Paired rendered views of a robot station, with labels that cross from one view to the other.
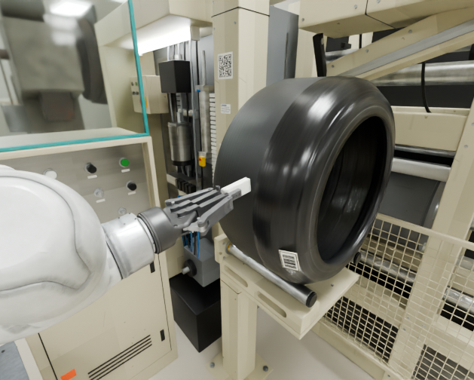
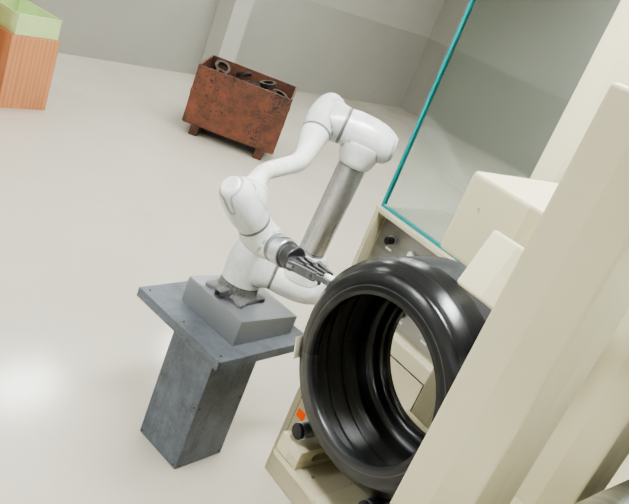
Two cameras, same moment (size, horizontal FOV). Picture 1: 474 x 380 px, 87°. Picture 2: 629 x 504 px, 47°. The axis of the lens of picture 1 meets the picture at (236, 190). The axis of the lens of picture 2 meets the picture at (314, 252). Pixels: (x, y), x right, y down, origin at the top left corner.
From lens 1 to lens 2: 190 cm
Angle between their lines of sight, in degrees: 78
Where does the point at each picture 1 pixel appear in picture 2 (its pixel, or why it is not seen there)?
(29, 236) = (228, 188)
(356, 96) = (391, 273)
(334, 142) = (350, 284)
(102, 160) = not seen: hidden behind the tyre
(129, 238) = (275, 241)
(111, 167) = not seen: hidden behind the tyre
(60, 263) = (227, 197)
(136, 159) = not seen: hidden behind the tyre
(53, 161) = (419, 248)
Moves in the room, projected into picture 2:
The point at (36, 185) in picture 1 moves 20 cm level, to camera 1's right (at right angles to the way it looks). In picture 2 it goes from (240, 182) to (228, 205)
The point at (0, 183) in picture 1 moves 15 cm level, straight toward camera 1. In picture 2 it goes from (237, 178) to (193, 175)
